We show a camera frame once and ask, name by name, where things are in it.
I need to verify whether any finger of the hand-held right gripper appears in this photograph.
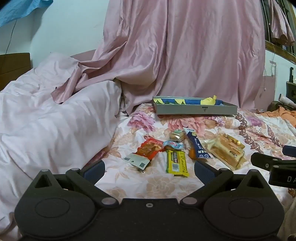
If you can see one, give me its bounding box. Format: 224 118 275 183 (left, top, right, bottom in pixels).
282 145 296 158
251 152 282 172

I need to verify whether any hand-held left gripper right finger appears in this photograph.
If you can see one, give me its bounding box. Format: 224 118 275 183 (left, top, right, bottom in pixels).
181 160 264 208

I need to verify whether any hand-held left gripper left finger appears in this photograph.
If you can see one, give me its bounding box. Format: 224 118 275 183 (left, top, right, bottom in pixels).
34 160 119 208

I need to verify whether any sliced cake packet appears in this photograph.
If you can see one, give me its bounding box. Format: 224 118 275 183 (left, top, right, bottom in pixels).
205 136 245 171

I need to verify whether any dark blue stick packet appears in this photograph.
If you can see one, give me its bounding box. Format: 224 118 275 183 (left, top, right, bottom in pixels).
184 129 213 160

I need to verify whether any yellow snack bar packet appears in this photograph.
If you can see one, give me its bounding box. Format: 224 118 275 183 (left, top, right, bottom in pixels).
165 149 189 177

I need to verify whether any gold snack packet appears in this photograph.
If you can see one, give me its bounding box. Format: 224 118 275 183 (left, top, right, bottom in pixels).
220 134 246 150

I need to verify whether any light blue snack packet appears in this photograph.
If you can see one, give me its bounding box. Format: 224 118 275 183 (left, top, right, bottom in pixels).
163 140 185 152

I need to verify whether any white rice cracker packet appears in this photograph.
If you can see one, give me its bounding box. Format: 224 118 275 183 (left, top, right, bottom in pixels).
122 153 153 172

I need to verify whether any round biscuit packet green label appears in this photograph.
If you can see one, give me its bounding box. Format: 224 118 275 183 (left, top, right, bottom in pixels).
168 130 186 142

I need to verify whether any red snack packet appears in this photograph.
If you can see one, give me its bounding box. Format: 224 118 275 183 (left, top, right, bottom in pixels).
133 137 166 160

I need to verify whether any grey cardboard box tray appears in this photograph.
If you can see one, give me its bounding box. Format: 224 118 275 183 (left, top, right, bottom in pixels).
153 95 238 116

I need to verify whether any orange cloth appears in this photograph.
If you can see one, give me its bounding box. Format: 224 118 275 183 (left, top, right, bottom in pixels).
259 107 296 127

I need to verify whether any beige cloth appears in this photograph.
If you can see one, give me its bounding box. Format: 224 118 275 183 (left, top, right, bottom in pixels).
276 185 296 241

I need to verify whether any rolled white paper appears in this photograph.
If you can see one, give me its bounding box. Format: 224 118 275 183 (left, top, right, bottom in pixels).
277 93 296 106

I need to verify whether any floral bedsheet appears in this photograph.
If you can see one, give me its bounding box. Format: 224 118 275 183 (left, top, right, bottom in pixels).
85 103 296 241

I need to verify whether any pale pink duvet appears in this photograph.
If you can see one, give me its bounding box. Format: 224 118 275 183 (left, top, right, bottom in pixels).
0 52 123 241

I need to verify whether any blue yellow paper lining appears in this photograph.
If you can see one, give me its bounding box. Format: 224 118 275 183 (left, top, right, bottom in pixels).
154 95 223 106

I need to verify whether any short pink curtain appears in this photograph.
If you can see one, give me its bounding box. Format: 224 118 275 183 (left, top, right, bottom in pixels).
266 0 295 45

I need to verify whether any wooden headboard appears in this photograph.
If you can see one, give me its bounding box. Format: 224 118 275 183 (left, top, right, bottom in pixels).
0 53 31 91

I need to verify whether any blue cloth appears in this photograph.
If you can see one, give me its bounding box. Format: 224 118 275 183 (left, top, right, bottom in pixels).
0 0 53 27

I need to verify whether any wooden window frame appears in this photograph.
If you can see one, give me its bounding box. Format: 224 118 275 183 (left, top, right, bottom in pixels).
260 0 296 57

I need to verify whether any thin black cable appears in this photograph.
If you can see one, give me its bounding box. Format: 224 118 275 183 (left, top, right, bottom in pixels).
6 20 18 55

